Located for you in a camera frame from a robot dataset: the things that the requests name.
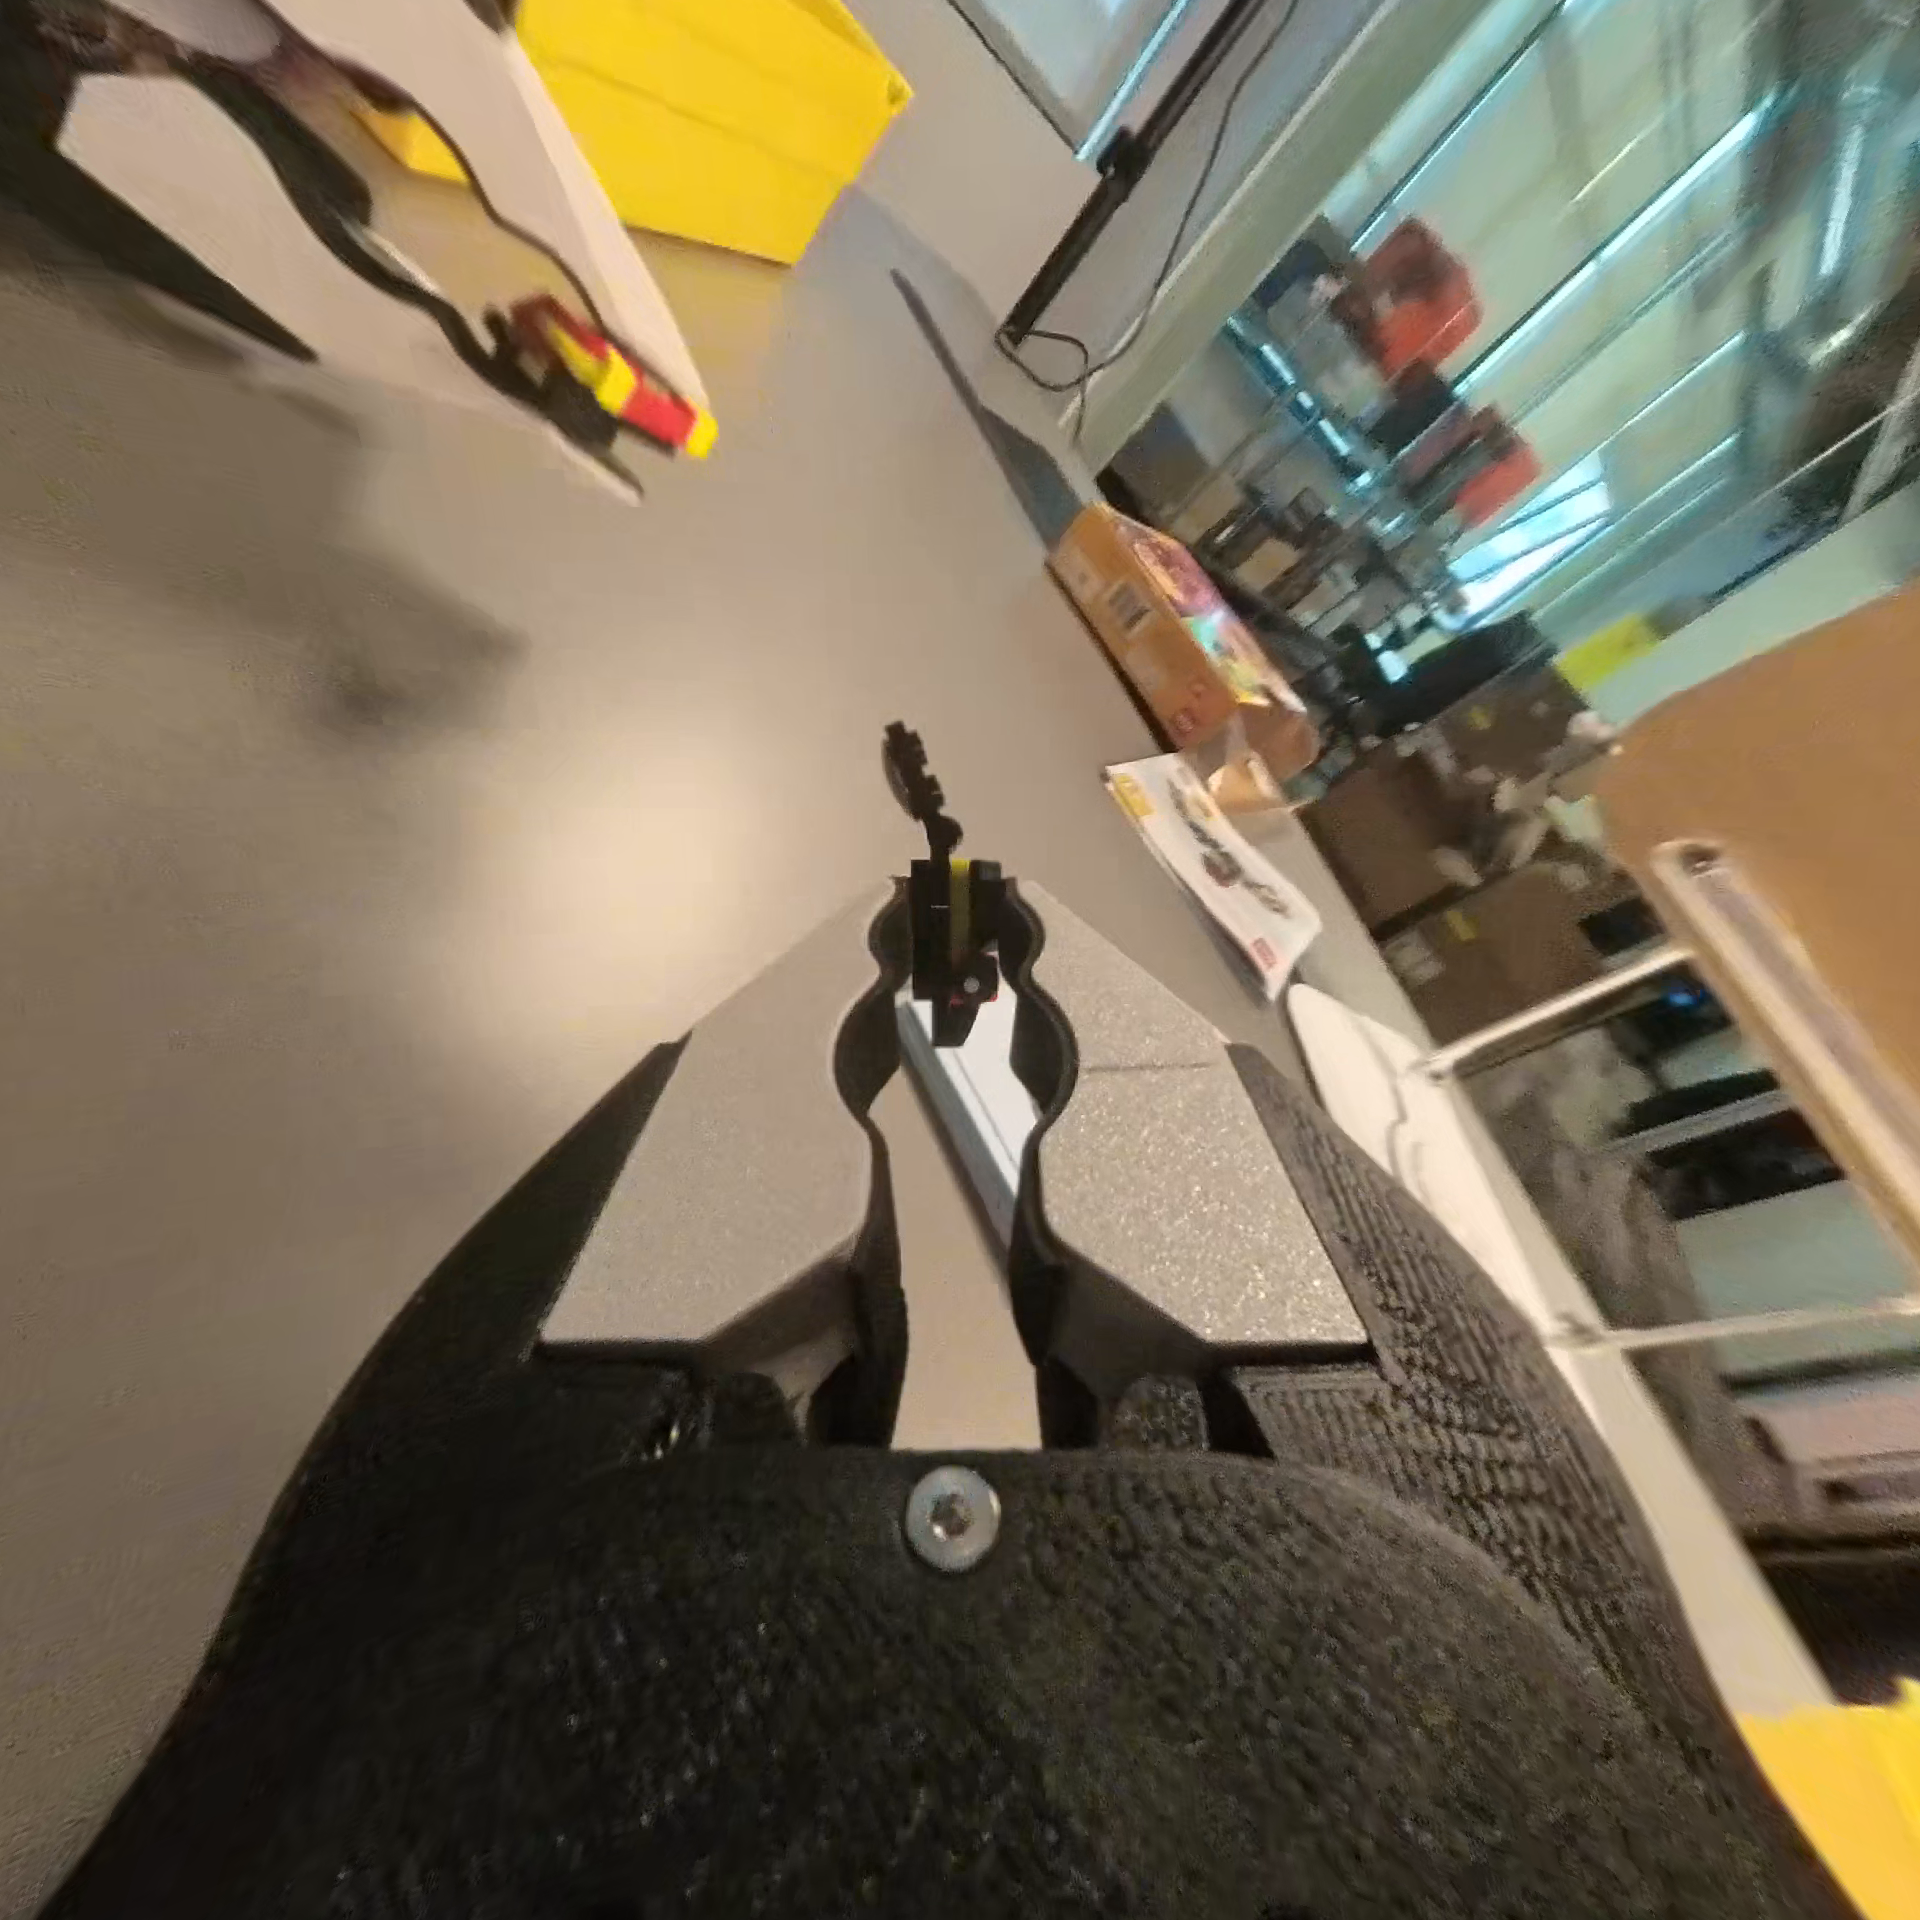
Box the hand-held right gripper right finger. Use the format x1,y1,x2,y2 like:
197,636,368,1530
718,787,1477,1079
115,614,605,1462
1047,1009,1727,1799
1005,884,1369,1449

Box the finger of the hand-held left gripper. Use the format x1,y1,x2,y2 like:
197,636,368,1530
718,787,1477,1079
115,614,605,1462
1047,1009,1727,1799
57,72,648,508
273,0,710,415

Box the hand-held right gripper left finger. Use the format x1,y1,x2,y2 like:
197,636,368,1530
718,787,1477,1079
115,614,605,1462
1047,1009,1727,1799
539,883,912,1449

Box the yellow plastic bin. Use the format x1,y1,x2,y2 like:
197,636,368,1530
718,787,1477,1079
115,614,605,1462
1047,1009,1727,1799
359,0,914,271
1733,1680,1920,1920

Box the red yellow black brick assembly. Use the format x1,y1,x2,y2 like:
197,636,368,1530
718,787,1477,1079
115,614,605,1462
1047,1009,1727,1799
487,294,721,463

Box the black brick assembly red pins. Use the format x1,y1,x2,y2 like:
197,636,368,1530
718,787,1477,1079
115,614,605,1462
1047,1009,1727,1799
882,721,1003,1048

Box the colourful toy set box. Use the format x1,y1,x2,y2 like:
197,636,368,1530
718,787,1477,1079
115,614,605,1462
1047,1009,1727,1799
1047,503,1326,752

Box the open instruction booklet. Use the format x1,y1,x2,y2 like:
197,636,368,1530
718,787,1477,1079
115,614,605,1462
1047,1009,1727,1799
896,1035,1047,1257

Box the closed instruction booklet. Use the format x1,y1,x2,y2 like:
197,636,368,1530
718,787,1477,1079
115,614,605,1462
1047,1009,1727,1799
1101,751,1326,1003

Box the stack of cardboard boxes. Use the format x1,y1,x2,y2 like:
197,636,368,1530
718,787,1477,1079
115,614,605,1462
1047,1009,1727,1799
1302,704,1640,1040

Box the black light stand pole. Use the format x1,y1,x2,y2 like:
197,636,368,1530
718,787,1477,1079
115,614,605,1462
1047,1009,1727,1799
997,0,1278,351

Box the wooden book stand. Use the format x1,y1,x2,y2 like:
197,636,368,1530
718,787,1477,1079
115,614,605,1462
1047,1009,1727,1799
1287,584,1920,1360

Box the metal storage shelf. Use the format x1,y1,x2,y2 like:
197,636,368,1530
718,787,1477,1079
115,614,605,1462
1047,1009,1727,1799
1199,217,1550,634

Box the black cable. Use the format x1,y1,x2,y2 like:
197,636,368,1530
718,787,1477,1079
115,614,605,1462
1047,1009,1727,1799
1000,0,1310,441

